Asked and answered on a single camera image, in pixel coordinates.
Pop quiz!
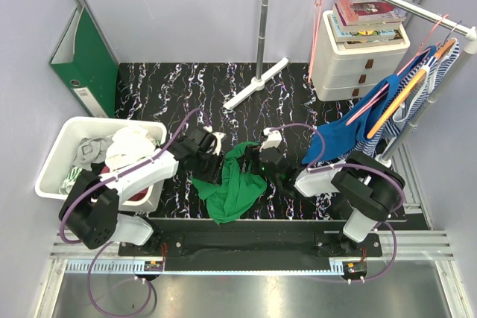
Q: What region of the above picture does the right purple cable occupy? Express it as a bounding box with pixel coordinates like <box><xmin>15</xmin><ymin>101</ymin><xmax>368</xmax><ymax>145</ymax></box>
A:
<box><xmin>270</xmin><ymin>123</ymin><xmax>407</xmax><ymax>284</ymax></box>

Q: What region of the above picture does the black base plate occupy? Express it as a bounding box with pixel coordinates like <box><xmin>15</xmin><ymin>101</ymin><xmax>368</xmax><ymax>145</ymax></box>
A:
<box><xmin>119</xmin><ymin>218</ymin><xmax>382</xmax><ymax>274</ymax></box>

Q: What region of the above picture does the green white striped garment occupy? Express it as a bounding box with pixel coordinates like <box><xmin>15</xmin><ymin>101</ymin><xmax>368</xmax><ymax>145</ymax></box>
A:
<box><xmin>59</xmin><ymin>167</ymin><xmax>83</xmax><ymax>195</ymax></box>

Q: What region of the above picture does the green lever arch binder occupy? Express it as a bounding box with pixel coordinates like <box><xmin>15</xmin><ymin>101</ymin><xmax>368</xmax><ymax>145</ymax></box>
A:
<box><xmin>50</xmin><ymin>8</ymin><xmax>118</xmax><ymax>118</ymax></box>

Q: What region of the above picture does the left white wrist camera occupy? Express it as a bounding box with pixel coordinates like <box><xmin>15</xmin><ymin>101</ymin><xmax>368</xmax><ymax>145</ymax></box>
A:
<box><xmin>202</xmin><ymin>126</ymin><xmax>225</xmax><ymax>156</ymax></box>

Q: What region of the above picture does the middle book teal cover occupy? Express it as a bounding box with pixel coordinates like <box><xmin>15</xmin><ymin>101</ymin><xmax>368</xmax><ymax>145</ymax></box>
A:
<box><xmin>325</xmin><ymin>13</ymin><xmax>401</xmax><ymax>41</ymax></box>

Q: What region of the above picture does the orange wooden hanger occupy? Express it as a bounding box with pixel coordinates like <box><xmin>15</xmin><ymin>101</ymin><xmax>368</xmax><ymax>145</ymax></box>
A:
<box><xmin>367</xmin><ymin>38</ymin><xmax>456</xmax><ymax>139</ymax></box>

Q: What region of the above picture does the pink hanger with blue top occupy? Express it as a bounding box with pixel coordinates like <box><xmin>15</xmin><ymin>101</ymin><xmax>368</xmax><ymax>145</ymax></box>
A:
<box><xmin>344</xmin><ymin>13</ymin><xmax>450</xmax><ymax>126</ymax></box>

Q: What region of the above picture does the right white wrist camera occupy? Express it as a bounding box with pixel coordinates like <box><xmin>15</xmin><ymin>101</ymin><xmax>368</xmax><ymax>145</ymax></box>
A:
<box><xmin>259</xmin><ymin>127</ymin><xmax>282</xmax><ymax>152</ymax></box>

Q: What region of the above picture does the top book pink cover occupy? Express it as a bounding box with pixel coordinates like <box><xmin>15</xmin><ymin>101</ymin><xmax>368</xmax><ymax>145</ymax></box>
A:
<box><xmin>334</xmin><ymin>0</ymin><xmax>407</xmax><ymax>25</ymax></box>

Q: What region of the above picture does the grey garment in bin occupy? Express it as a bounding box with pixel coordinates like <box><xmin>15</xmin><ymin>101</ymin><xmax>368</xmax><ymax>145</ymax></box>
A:
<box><xmin>72</xmin><ymin>137</ymin><xmax>113</xmax><ymax>171</ymax></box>

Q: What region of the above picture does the blue tank top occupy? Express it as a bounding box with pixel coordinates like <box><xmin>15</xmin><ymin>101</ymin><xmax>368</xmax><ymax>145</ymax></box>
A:
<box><xmin>302</xmin><ymin>45</ymin><xmax>437</xmax><ymax>165</ymax></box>

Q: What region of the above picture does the blue white striped top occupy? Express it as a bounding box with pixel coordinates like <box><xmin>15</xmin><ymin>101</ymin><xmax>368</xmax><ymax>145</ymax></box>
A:
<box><xmin>338</xmin><ymin>38</ymin><xmax>460</xmax><ymax>159</ymax></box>

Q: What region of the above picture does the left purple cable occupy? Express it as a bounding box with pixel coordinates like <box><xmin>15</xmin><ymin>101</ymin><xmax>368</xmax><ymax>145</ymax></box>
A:
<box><xmin>59</xmin><ymin>108</ymin><xmax>212</xmax><ymax>317</ymax></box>

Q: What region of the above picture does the green tank top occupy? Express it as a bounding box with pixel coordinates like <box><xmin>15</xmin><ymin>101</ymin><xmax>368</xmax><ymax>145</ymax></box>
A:
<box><xmin>191</xmin><ymin>141</ymin><xmax>268</xmax><ymax>224</ymax></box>

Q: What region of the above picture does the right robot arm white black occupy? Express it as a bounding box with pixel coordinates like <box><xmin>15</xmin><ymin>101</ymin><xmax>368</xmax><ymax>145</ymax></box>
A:
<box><xmin>242</xmin><ymin>145</ymin><xmax>405</xmax><ymax>256</ymax></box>

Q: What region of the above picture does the white three-drawer unit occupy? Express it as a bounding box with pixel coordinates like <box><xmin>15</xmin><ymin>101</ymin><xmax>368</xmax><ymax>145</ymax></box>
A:
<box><xmin>311</xmin><ymin>10</ymin><xmax>410</xmax><ymax>102</ymax></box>

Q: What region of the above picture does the purple cable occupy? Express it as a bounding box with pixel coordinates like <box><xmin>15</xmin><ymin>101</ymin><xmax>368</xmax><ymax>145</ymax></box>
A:
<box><xmin>59</xmin><ymin>108</ymin><xmax>212</xmax><ymax>317</ymax></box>
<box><xmin>270</xmin><ymin>123</ymin><xmax>407</xmax><ymax>284</ymax></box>

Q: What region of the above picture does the white laundry bin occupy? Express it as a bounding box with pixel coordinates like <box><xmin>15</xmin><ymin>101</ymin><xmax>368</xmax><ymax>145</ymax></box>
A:
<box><xmin>34</xmin><ymin>117</ymin><xmax>167</xmax><ymax>201</ymax></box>

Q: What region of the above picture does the empty pink hanger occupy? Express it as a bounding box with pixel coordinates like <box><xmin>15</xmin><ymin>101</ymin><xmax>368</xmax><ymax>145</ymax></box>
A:
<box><xmin>308</xmin><ymin>0</ymin><xmax>324</xmax><ymax>84</ymax></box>

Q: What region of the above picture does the white garment in bin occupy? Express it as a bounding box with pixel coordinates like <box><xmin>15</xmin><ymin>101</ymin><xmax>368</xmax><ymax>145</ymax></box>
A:
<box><xmin>104</xmin><ymin>126</ymin><xmax>158</xmax><ymax>171</ymax></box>

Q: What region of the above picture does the maroon garment in bin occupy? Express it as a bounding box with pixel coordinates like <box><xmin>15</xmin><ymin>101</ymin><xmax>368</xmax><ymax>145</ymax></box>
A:
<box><xmin>101</xmin><ymin>166</ymin><xmax>152</xmax><ymax>203</ymax></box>

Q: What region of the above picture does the bottom book yellow black cover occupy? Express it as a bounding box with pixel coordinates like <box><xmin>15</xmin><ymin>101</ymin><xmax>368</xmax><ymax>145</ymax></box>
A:
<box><xmin>337</xmin><ymin>30</ymin><xmax>403</xmax><ymax>49</ymax></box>

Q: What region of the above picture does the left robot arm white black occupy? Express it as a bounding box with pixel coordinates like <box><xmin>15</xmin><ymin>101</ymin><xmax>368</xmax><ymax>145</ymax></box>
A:
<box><xmin>58</xmin><ymin>127</ymin><xmax>224</xmax><ymax>255</ymax></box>

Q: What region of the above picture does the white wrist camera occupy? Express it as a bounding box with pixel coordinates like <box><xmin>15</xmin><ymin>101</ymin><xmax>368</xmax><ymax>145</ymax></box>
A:
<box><xmin>259</xmin><ymin>127</ymin><xmax>282</xmax><ymax>152</ymax></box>
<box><xmin>202</xmin><ymin>126</ymin><xmax>225</xmax><ymax>156</ymax></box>

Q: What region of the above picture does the metal clothes rack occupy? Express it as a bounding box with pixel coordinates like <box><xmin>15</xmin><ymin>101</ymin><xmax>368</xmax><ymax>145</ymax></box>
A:
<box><xmin>224</xmin><ymin>0</ymin><xmax>476</xmax><ymax>166</ymax></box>

